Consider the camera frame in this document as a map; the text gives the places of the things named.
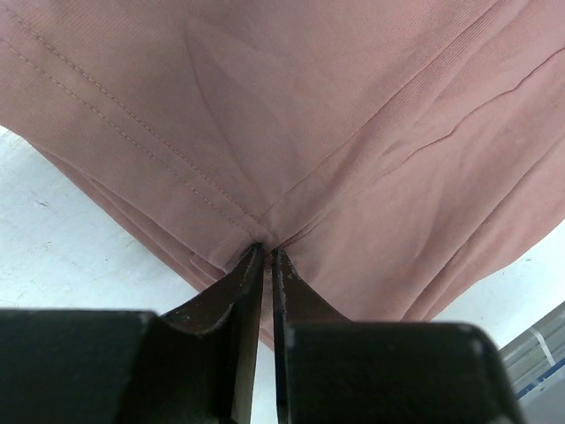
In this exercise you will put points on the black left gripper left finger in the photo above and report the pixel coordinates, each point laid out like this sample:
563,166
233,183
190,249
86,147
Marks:
194,364

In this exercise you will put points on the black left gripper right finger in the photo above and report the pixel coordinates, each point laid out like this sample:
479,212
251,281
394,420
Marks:
330,369

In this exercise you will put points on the pink printed t-shirt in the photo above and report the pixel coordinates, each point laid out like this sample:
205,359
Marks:
397,151

